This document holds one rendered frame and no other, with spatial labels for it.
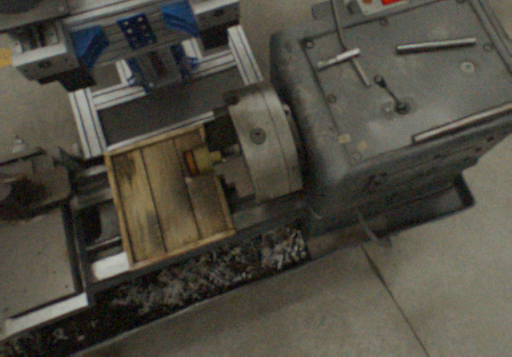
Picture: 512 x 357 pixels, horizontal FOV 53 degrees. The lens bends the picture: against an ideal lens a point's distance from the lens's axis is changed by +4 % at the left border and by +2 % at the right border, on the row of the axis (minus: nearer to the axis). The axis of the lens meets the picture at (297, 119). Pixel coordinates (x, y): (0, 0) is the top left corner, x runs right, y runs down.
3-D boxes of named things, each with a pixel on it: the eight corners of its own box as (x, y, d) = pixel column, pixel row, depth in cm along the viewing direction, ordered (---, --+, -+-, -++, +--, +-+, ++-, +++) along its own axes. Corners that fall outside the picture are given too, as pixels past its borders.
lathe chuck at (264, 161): (252, 95, 153) (255, 69, 122) (284, 193, 149) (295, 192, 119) (223, 104, 152) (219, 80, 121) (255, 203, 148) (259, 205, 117)
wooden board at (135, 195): (203, 126, 159) (202, 122, 155) (236, 235, 147) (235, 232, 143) (107, 156, 154) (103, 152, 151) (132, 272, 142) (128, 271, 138)
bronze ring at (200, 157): (213, 132, 131) (179, 143, 129) (223, 164, 128) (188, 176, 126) (217, 144, 139) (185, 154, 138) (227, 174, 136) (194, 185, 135)
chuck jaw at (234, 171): (253, 151, 131) (267, 193, 127) (254, 157, 136) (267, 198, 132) (212, 164, 130) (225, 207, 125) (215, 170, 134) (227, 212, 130)
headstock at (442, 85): (428, 36, 175) (469, -41, 139) (493, 160, 159) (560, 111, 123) (266, 85, 166) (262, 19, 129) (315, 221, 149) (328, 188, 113)
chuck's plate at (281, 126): (262, 92, 153) (269, 65, 123) (295, 189, 150) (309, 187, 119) (252, 95, 153) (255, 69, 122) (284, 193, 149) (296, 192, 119)
